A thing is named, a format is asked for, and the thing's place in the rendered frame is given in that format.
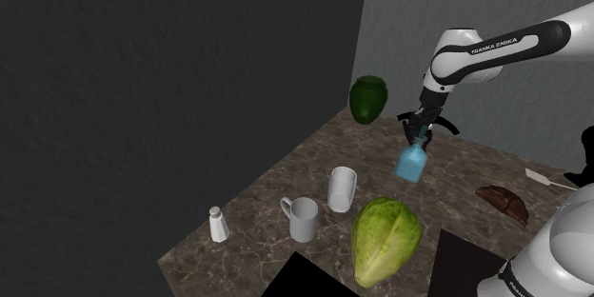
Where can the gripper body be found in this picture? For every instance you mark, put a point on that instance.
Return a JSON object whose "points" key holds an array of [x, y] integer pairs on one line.
{"points": [[431, 102]]}

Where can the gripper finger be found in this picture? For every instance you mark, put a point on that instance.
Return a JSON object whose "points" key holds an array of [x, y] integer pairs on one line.
{"points": [[410, 129], [446, 122]]}

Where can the blue glass bottle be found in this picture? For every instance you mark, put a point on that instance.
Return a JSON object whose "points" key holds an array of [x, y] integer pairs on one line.
{"points": [[410, 164]]}

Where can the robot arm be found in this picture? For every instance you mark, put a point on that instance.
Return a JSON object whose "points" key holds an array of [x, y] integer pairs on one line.
{"points": [[464, 57]]}

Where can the green vase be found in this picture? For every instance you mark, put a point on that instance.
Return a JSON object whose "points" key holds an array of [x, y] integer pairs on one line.
{"points": [[368, 100]]}

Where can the white cup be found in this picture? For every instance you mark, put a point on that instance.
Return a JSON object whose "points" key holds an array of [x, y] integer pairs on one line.
{"points": [[341, 194]]}

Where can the brown bread loaf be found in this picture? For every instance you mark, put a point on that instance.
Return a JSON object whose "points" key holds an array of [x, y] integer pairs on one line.
{"points": [[506, 202]]}

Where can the pale spatula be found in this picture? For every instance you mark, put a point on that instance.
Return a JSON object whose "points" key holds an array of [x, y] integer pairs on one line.
{"points": [[537, 176]]}

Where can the green cabbage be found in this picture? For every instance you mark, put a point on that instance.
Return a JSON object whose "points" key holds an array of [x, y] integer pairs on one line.
{"points": [[383, 240]]}

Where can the white salt shaker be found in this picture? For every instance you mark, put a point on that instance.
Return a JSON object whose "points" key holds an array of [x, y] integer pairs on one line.
{"points": [[218, 230]]}

